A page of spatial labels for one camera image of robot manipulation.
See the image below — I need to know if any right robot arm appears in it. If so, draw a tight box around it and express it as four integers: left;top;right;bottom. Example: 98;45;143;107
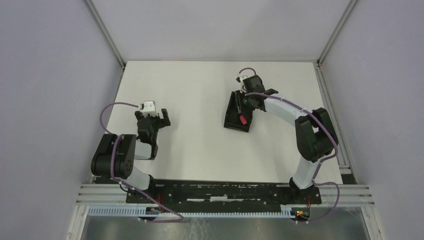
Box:
236;75;339;204

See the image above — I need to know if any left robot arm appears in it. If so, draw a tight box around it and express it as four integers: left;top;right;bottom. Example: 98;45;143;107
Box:
90;108;171;204

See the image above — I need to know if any black plastic bin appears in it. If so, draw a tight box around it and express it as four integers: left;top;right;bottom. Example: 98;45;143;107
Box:
223;90;254;133

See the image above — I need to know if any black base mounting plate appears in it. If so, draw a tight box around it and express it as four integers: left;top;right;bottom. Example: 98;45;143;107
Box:
144;178;322;205

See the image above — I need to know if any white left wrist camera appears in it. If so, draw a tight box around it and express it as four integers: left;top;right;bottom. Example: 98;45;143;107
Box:
139;100;158;118

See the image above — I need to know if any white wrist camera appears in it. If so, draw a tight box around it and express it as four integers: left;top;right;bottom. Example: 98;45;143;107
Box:
236;75;249;93
139;100;158;118

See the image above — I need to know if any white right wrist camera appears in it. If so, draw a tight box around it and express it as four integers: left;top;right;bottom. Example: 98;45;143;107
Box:
236;75;249;93

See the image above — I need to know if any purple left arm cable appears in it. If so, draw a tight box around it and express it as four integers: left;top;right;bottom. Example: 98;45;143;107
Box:
99;101;185;223

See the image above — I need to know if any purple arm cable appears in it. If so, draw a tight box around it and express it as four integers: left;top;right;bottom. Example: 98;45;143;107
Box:
238;67;341;223
99;101;185;223

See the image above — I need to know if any right aluminium corner post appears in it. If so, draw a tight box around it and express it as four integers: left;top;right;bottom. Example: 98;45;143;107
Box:
316;0;360;66

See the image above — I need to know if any aluminium corner post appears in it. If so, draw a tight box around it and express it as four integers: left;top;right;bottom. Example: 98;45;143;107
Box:
316;0;360;66
82;0;126;71

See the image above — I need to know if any left aluminium corner post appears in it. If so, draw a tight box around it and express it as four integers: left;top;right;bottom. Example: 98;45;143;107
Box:
82;0;126;71

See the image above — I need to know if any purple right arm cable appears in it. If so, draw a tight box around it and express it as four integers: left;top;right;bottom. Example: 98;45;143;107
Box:
238;67;341;223

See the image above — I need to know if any white slotted cable duct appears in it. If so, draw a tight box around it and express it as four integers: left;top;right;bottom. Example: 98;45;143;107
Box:
87;205;306;220

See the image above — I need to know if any aluminium rail frame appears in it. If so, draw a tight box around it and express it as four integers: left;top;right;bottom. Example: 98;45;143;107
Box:
76;184;376;208

